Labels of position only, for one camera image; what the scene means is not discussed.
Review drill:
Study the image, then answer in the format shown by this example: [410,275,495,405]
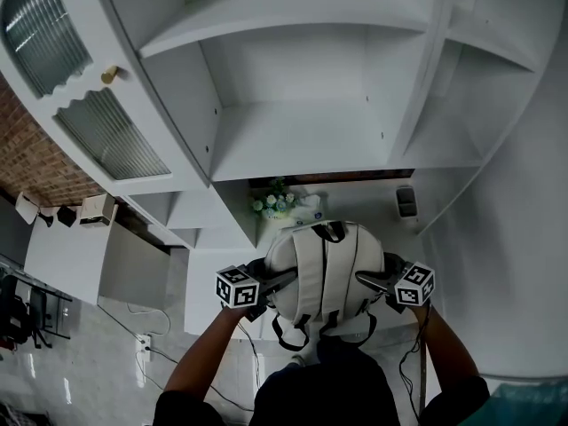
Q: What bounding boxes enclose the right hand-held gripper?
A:
[354,252,437,315]

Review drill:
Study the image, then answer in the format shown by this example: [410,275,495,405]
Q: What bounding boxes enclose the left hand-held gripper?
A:
[216,257,298,324]

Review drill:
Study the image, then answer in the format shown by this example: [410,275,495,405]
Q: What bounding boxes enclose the beige backpack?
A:
[264,219,387,351]

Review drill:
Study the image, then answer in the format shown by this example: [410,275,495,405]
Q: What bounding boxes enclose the person's right forearm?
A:
[406,302,483,386]

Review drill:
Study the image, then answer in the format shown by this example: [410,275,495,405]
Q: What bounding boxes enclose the person's left forearm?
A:
[162,304,250,399]

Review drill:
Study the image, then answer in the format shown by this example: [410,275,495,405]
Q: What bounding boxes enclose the white table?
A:
[184,179,428,342]

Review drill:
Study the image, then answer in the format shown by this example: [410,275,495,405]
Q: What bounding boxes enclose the white tissue pack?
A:
[291,193,326,226]

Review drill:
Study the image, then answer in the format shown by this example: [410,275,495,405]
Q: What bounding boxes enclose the potted flowers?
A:
[249,177,299,222]

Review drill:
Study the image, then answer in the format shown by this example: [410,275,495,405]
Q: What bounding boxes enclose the small grey white container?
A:
[395,185,419,219]

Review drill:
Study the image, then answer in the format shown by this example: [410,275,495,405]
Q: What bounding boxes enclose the person's dark shirt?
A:
[152,338,491,426]

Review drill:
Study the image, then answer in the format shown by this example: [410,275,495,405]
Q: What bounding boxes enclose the white power strip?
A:
[134,333,154,364]

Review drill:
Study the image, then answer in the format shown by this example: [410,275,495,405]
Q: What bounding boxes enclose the white shelf unit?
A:
[0,0,548,251]

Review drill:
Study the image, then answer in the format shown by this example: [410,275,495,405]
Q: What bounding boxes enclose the teal cloth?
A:
[455,381,568,426]

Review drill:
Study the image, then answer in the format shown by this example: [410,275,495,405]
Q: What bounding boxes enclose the beige box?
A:
[79,193,117,227]

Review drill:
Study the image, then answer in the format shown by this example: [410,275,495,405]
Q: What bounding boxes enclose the white low cabinet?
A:
[23,201,172,306]

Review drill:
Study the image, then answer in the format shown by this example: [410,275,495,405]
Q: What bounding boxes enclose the small black box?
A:
[56,205,78,228]

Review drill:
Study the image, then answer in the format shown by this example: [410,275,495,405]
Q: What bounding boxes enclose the white cabinet door ribbed glass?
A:
[0,0,210,194]

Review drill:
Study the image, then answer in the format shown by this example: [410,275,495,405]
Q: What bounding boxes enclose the black chair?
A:
[0,272,74,351]

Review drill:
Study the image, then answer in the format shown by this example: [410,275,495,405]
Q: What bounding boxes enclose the white lamp shade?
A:
[14,190,42,226]

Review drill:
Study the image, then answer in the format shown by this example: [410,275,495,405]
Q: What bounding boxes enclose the left hand-held gripper cable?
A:
[236,322,263,391]

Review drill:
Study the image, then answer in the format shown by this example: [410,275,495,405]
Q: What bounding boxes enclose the hand-held gripper cable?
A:
[398,306,432,419]
[236,322,263,391]

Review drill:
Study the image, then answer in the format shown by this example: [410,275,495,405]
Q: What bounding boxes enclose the right hand-held gripper cable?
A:
[398,306,432,419]

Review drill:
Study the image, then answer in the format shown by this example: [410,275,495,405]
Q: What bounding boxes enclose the black floor cable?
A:
[96,303,255,413]

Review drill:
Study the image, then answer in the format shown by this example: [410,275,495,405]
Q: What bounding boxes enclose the white floor cable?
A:
[125,301,172,337]

